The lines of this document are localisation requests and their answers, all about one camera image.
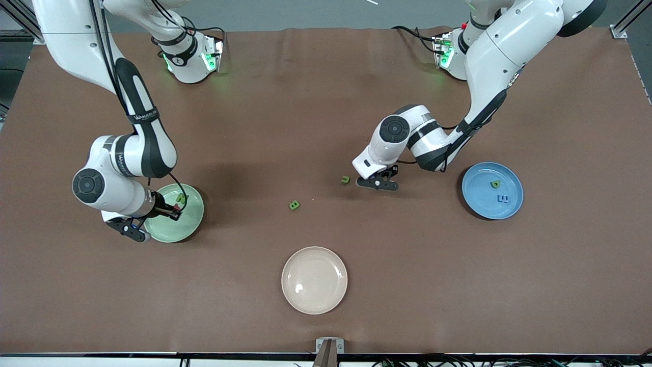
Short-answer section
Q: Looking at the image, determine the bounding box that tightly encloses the green plate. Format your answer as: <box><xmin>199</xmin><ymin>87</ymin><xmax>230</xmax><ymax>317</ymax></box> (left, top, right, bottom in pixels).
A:
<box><xmin>144</xmin><ymin>183</ymin><xmax>205</xmax><ymax>244</ymax></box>

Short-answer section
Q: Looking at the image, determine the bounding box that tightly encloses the brown table cover sheet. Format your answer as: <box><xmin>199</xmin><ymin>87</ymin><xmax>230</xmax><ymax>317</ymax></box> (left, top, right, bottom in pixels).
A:
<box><xmin>0</xmin><ymin>27</ymin><xmax>652</xmax><ymax>355</ymax></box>

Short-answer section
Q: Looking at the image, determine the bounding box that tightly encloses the blue plate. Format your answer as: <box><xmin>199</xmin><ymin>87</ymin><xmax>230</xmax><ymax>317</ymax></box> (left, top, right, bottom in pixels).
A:
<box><xmin>461</xmin><ymin>162</ymin><xmax>524</xmax><ymax>221</ymax></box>

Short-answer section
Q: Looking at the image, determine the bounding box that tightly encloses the beige plate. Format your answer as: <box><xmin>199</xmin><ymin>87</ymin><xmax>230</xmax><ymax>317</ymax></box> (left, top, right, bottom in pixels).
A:
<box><xmin>281</xmin><ymin>246</ymin><xmax>348</xmax><ymax>315</ymax></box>

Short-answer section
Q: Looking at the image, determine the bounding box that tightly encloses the black left arm base cable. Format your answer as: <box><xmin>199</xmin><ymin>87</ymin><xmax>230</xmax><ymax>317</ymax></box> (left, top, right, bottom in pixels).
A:
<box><xmin>390</xmin><ymin>24</ymin><xmax>440</xmax><ymax>56</ymax></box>

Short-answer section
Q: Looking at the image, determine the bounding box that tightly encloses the black arm base cable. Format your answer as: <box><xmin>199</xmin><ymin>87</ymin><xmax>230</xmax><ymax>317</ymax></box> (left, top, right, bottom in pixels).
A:
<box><xmin>151</xmin><ymin>0</ymin><xmax>226</xmax><ymax>49</ymax></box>
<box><xmin>390</xmin><ymin>24</ymin><xmax>440</xmax><ymax>56</ymax></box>

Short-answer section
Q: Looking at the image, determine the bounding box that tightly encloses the white table edge rail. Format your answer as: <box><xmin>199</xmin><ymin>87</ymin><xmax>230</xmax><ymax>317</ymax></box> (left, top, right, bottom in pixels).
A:
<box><xmin>0</xmin><ymin>352</ymin><xmax>652</xmax><ymax>367</ymax></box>

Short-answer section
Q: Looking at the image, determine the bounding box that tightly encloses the black right arm base cable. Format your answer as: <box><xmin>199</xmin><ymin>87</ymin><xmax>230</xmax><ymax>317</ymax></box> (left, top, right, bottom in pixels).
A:
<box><xmin>151</xmin><ymin>0</ymin><xmax>226</xmax><ymax>49</ymax></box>

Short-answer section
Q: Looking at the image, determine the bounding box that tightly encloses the grey metal mount bracket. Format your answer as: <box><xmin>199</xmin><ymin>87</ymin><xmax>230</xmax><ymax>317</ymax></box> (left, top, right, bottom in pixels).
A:
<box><xmin>315</xmin><ymin>337</ymin><xmax>345</xmax><ymax>354</ymax></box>

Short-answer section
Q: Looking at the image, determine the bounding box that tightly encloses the tan camera support post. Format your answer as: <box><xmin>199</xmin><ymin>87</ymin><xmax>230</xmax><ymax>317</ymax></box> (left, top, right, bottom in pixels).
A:
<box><xmin>312</xmin><ymin>340</ymin><xmax>339</xmax><ymax>367</ymax></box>

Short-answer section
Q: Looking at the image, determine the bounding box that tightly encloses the aluminium frame post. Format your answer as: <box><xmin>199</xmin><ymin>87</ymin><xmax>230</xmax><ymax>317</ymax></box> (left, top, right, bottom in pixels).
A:
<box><xmin>0</xmin><ymin>0</ymin><xmax>49</xmax><ymax>46</ymax></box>
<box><xmin>609</xmin><ymin>0</ymin><xmax>652</xmax><ymax>40</ymax></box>

